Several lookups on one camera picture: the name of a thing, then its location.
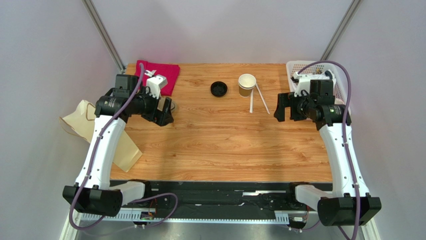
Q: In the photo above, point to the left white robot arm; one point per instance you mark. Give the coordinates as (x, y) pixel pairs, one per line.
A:
(92, 192)

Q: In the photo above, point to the white plastic basket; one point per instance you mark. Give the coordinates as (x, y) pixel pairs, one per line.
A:
(339, 86)

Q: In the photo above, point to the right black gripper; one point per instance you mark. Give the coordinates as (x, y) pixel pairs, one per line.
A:
(287, 106)

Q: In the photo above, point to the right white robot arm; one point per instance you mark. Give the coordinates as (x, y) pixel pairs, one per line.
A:
(350, 202)

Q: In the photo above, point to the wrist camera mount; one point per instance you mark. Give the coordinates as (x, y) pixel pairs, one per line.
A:
(300, 82)
(155, 84)

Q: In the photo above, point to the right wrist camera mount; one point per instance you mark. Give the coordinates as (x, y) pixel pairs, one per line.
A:
(300, 82)

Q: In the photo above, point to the brown paper cup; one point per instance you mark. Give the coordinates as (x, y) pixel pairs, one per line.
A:
(246, 84)

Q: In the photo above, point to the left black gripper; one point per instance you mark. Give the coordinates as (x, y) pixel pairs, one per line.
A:
(162, 117)

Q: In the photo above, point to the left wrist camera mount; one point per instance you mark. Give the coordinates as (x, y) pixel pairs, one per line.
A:
(155, 84)

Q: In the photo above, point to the folded red cloth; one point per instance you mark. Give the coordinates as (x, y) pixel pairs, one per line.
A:
(169, 71)

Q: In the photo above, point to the white crumpled garment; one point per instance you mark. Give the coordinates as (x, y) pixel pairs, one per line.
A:
(326, 75)

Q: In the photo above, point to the brown paper bag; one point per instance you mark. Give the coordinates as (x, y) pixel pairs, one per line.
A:
(81, 123)

